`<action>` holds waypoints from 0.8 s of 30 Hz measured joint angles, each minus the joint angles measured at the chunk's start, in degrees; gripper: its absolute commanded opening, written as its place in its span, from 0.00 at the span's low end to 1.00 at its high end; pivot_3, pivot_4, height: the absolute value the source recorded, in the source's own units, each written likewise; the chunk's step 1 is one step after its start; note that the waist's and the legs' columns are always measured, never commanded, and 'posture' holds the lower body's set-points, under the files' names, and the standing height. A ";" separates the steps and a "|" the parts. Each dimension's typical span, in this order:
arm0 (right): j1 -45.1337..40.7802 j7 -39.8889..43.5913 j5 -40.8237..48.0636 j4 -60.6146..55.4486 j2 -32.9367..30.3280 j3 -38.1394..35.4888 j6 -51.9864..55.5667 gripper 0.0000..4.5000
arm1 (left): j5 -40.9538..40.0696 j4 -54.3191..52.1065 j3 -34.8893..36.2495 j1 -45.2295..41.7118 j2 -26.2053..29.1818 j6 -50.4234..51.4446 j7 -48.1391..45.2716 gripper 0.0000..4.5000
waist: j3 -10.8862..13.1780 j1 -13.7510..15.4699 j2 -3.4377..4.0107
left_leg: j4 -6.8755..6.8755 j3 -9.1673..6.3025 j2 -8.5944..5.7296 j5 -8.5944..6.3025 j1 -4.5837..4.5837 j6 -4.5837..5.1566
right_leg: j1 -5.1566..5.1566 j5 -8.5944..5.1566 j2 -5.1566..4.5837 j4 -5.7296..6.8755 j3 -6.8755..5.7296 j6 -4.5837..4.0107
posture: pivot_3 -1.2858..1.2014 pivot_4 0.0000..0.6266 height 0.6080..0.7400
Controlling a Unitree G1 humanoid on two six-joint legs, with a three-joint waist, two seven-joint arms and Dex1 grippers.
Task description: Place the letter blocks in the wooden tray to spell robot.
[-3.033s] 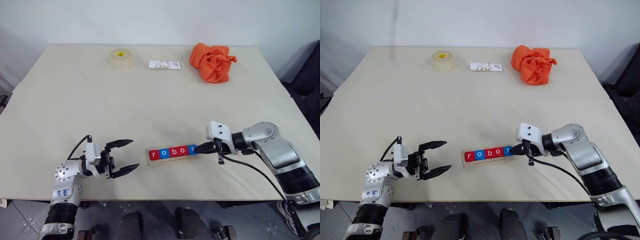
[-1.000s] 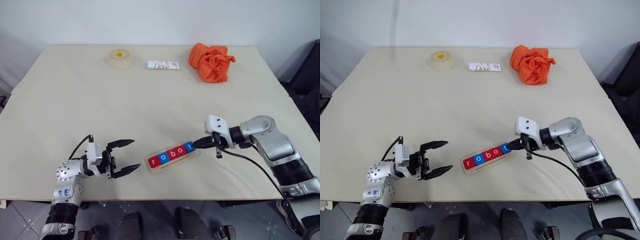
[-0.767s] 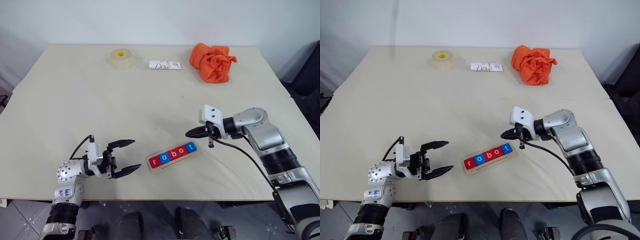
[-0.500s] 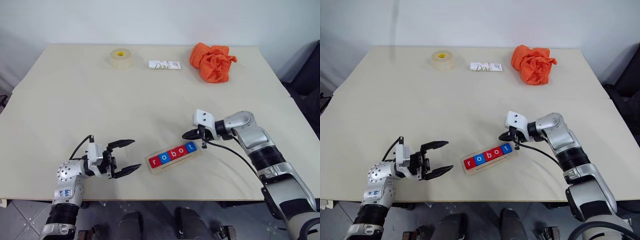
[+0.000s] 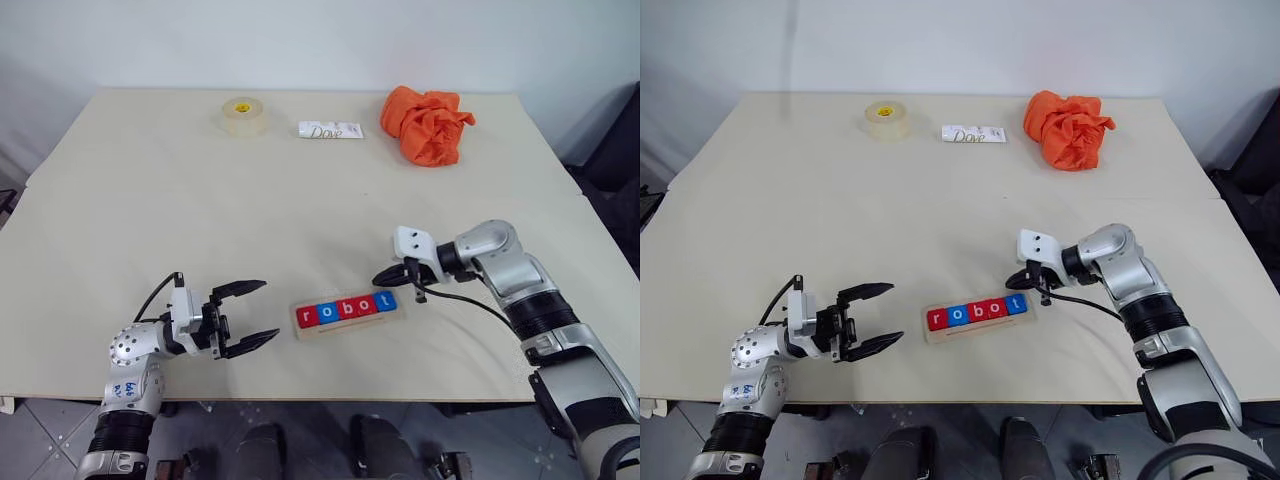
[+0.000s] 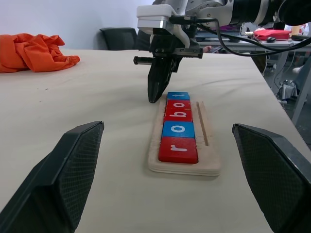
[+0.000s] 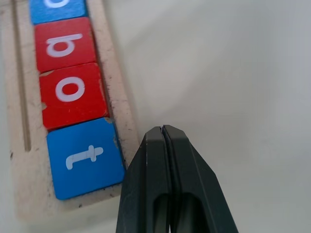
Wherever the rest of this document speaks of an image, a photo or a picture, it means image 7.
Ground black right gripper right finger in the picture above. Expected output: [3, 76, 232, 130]
[162, 124, 240, 233]

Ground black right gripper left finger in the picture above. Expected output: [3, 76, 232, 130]
[116, 126, 172, 233]

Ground blue letter t block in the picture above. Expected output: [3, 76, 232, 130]
[46, 117, 126, 201]

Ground red letter o block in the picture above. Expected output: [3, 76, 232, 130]
[38, 62, 109, 131]

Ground red letter b block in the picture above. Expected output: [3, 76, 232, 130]
[34, 17, 98, 73]

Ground wooden letter tray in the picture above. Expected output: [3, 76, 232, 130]
[0, 0, 140, 220]

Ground blue letter o block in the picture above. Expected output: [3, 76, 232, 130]
[30, 0, 88, 25]

